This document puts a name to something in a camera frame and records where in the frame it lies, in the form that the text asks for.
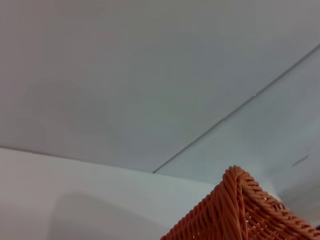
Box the orange woven wicker basket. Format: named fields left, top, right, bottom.
left=159, top=164, right=320, bottom=240

